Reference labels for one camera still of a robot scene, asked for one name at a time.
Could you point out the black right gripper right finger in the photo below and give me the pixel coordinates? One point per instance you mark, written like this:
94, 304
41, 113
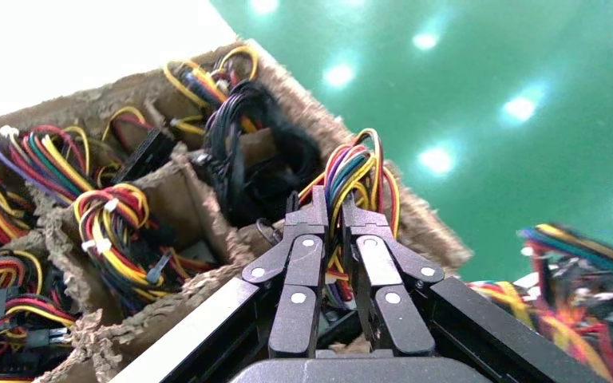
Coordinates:
386, 275

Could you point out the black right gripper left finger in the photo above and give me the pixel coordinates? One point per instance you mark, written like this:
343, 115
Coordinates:
301, 275

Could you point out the brown cardboard divider box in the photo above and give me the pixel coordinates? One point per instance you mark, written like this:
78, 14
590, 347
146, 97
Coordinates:
190, 195

